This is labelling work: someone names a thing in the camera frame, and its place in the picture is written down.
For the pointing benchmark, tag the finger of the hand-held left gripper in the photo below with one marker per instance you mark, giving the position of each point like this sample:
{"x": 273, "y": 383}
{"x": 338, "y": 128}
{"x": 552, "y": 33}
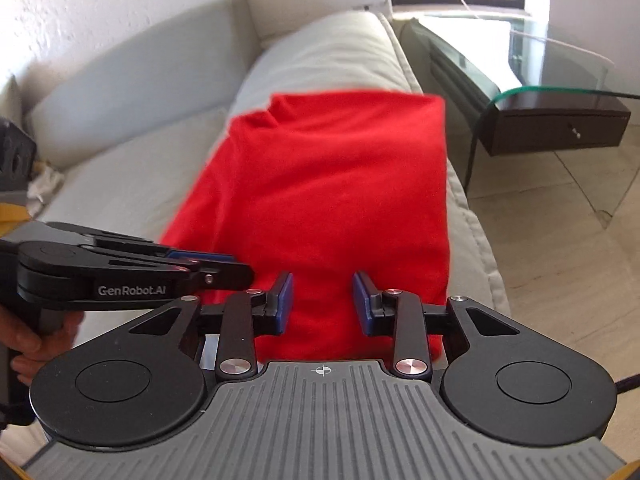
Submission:
{"x": 225, "y": 274}
{"x": 200, "y": 257}

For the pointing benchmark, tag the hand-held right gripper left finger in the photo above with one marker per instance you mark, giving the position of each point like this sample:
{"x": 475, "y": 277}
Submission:
{"x": 285, "y": 305}

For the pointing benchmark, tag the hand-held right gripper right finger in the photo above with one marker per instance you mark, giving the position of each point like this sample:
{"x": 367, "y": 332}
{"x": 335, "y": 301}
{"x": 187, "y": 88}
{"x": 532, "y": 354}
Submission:
{"x": 361, "y": 305}

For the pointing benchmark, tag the red shirt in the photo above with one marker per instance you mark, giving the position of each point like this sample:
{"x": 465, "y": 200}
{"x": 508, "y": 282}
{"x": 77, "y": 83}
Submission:
{"x": 325, "y": 185}

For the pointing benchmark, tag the person's left hand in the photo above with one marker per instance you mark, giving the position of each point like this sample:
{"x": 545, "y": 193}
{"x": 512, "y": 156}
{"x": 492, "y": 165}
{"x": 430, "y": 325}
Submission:
{"x": 25, "y": 347}

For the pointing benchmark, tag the grey sofa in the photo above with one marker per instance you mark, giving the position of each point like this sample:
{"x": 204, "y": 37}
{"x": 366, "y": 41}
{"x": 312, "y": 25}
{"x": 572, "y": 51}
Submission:
{"x": 125, "y": 110}

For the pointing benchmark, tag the dark wooden drawer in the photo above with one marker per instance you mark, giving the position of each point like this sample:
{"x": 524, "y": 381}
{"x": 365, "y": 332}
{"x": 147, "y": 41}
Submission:
{"x": 550, "y": 125}

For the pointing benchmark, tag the glass side table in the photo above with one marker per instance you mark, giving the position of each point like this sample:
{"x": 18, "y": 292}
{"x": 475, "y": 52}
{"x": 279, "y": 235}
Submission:
{"x": 550, "y": 60}

